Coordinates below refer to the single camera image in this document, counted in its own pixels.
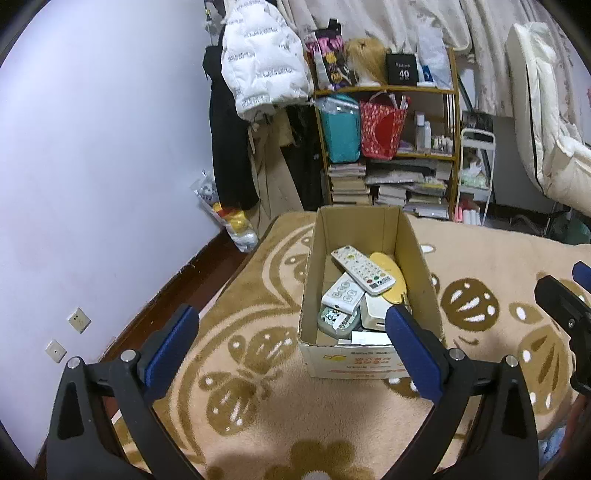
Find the white square charger box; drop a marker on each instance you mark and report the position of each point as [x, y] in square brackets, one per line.
[373, 312]

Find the brown cardboard box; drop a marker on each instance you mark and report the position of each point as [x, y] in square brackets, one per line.
[368, 229]

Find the cartoon earbuds case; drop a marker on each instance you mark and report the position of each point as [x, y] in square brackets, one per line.
[338, 324]

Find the upper white wall socket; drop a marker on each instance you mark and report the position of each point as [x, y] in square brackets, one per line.
[79, 320]

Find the black hanging coat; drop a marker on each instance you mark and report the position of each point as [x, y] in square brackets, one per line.
[229, 140]

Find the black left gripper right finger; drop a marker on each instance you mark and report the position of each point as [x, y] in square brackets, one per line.
[502, 442]

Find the stack of books left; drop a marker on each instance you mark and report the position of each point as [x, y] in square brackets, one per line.
[347, 183]

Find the black box number 40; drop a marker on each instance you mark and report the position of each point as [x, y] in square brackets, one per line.
[402, 69]

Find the lower white wall socket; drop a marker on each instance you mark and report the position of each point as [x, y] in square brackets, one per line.
[55, 351]

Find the white long remote control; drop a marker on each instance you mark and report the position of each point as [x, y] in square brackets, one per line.
[373, 279]

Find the white wall socket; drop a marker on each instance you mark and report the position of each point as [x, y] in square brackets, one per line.
[79, 320]
[55, 351]

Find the white small remote control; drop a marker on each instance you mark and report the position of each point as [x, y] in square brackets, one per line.
[344, 295]

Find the stack of books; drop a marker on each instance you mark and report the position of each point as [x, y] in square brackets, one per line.
[420, 186]
[347, 183]

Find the white puffer jacket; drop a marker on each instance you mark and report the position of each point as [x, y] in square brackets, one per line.
[262, 61]

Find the wooden yellow shelf rack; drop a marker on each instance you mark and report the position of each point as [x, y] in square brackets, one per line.
[450, 120]

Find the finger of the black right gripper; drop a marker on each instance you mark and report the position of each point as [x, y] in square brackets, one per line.
[573, 316]

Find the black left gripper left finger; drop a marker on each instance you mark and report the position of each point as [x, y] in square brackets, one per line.
[82, 443]

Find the plastic bag with toys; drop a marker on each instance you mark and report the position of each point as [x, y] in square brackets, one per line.
[232, 219]

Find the beige hanging coat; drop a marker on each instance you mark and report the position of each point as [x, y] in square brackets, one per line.
[270, 174]

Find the stack of books right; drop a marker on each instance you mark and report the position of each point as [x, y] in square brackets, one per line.
[420, 186]

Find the yellow round disc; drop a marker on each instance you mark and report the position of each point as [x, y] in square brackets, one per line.
[398, 294]

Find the white metal trolley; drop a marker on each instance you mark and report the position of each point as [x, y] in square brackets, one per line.
[476, 175]

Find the red patterned gift bag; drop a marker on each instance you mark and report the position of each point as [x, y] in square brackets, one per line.
[382, 123]

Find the floral curtain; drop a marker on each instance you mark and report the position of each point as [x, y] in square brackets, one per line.
[477, 28]

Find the teal storage bag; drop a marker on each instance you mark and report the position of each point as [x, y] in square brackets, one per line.
[341, 123]

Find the grey white power adapter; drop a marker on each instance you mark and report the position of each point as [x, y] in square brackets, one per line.
[366, 338]

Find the white mattress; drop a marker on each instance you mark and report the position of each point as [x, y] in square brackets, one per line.
[551, 150]

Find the white bottles on shelf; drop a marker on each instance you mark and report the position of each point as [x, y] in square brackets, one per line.
[426, 141]

